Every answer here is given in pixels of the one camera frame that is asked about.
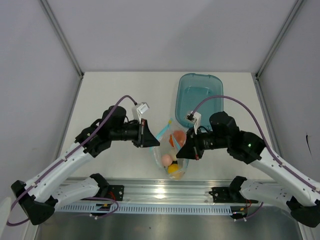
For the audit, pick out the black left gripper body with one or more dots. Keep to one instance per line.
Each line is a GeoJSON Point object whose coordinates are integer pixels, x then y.
{"type": "Point", "coordinates": [128, 132]}

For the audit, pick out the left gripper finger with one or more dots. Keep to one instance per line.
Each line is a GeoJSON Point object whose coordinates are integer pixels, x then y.
{"type": "Point", "coordinates": [149, 144]}
{"type": "Point", "coordinates": [146, 134]}

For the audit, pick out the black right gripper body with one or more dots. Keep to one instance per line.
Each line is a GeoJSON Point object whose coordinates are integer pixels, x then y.
{"type": "Point", "coordinates": [209, 141]}

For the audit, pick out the clear zip top bag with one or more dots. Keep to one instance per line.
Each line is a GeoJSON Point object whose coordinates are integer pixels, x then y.
{"type": "Point", "coordinates": [165, 147]}

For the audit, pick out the orange tomato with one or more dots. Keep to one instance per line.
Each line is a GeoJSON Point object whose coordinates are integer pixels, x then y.
{"type": "Point", "coordinates": [179, 136]}

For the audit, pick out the yellow lemon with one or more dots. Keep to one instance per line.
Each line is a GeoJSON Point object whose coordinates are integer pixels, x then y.
{"type": "Point", "coordinates": [174, 171]}

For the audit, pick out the white egg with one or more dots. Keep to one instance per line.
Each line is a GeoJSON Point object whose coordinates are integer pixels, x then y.
{"type": "Point", "coordinates": [173, 153]}

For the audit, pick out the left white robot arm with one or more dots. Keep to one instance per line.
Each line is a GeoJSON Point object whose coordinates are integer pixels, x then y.
{"type": "Point", "coordinates": [42, 195]}

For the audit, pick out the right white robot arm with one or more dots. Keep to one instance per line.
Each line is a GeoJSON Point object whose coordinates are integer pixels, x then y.
{"type": "Point", "coordinates": [252, 150]}

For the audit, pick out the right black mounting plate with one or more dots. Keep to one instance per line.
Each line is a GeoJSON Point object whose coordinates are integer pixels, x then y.
{"type": "Point", "coordinates": [229, 195]}

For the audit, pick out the black mounting plate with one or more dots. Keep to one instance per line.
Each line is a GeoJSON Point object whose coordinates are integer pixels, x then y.
{"type": "Point", "coordinates": [116, 192]}
{"type": "Point", "coordinates": [229, 195]}

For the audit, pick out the teal plastic tub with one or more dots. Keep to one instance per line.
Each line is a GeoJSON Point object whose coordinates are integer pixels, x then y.
{"type": "Point", "coordinates": [192, 89]}

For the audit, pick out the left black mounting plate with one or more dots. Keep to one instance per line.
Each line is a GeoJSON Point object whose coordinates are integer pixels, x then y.
{"type": "Point", "coordinates": [116, 192]}

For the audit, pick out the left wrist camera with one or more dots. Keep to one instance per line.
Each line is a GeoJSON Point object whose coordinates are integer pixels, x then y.
{"type": "Point", "coordinates": [139, 109]}

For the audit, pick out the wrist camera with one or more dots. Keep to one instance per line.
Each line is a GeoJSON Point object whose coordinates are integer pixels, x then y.
{"type": "Point", "coordinates": [139, 109]}
{"type": "Point", "coordinates": [195, 119]}

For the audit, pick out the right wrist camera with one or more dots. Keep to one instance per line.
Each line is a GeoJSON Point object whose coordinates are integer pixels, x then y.
{"type": "Point", "coordinates": [195, 119]}

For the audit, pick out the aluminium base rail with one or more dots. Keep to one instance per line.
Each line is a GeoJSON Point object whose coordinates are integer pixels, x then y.
{"type": "Point", "coordinates": [194, 192]}

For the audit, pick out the right aluminium frame post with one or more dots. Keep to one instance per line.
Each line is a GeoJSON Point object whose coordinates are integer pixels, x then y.
{"type": "Point", "coordinates": [283, 31]}

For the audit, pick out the aluminium frame post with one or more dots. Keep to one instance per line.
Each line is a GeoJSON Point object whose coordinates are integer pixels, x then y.
{"type": "Point", "coordinates": [53, 21]}
{"type": "Point", "coordinates": [283, 31]}

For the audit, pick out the white slotted cable duct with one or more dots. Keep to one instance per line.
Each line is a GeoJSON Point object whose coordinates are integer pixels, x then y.
{"type": "Point", "coordinates": [130, 208]}

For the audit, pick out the left aluminium frame post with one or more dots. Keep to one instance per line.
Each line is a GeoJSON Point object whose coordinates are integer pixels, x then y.
{"type": "Point", "coordinates": [53, 21]}

